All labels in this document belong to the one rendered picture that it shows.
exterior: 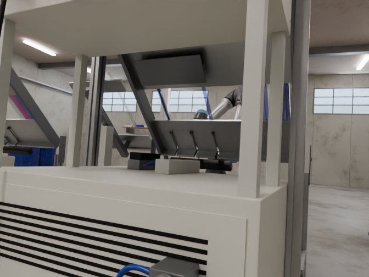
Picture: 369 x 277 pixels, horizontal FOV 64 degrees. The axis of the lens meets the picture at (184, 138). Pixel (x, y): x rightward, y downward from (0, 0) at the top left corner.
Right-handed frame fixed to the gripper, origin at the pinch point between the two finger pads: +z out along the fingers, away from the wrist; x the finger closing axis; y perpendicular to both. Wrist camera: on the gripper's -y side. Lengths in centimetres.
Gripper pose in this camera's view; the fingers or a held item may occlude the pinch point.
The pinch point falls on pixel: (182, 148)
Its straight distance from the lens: 161.0
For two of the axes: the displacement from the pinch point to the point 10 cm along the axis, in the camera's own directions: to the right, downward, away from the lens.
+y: 2.5, 7.5, 6.1
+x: -9.1, -0.3, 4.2
